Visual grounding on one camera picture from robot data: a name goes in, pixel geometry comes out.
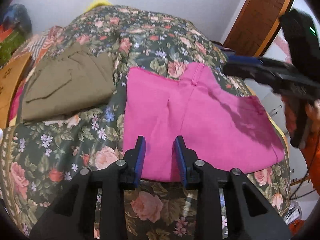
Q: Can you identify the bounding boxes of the pink pants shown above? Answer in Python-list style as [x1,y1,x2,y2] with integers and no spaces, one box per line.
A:
[123,62,285,182]

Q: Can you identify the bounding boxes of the orange sleeve forearm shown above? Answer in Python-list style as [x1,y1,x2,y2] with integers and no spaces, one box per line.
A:
[281,96,319,194]

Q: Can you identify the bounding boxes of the person's right hand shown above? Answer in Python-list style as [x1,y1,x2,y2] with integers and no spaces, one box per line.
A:
[305,100,320,131]

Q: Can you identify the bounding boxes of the brown wooden door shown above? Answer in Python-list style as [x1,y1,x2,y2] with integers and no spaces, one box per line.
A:
[223,0,293,56]

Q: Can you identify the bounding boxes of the olive green pants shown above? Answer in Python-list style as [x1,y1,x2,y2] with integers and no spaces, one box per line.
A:
[21,42,115,122]

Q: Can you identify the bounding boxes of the striped colourful blanket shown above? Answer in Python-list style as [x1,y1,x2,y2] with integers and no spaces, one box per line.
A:
[12,25,65,63]

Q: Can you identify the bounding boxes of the wooden lap desk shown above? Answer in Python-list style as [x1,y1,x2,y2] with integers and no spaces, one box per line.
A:
[0,52,31,129]

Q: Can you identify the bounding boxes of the pile of blue clothes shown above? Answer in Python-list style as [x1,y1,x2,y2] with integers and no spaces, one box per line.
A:
[1,4,32,38]

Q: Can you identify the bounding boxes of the yellow foam bed rail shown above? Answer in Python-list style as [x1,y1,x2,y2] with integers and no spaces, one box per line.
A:
[85,0,112,12]

